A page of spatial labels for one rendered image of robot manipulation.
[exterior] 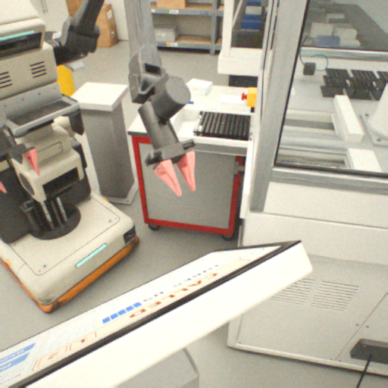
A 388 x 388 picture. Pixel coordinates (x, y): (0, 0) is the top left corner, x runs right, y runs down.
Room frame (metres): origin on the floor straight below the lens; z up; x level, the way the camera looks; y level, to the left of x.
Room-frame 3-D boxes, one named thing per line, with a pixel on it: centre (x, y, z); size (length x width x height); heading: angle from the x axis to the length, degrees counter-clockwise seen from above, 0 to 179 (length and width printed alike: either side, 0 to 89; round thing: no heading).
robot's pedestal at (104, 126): (1.80, 0.57, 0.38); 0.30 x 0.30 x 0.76; 79
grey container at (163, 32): (5.23, 0.45, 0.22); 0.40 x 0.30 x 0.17; 79
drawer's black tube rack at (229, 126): (1.17, -0.12, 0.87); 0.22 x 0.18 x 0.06; 79
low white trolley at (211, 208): (1.61, -0.02, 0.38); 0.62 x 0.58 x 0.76; 169
